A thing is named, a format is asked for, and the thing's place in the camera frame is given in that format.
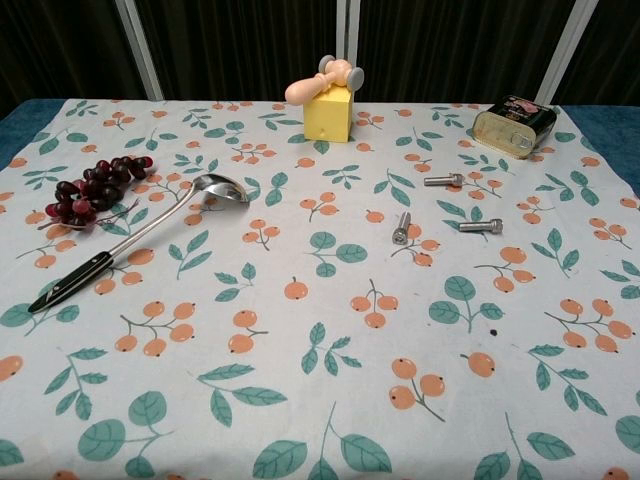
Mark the silver bolt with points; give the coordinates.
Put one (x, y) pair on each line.
(477, 226)
(440, 180)
(401, 230)

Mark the floral print tablecloth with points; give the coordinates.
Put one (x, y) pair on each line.
(300, 350)

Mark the yellow block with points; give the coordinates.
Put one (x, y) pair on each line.
(327, 117)

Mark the peach toy hammer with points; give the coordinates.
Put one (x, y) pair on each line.
(305, 90)

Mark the black curtain partition panel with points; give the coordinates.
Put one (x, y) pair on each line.
(450, 45)
(240, 45)
(610, 45)
(50, 45)

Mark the black gold food tin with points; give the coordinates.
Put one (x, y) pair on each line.
(505, 132)

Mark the dark red grape bunch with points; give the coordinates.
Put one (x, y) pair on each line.
(100, 185)

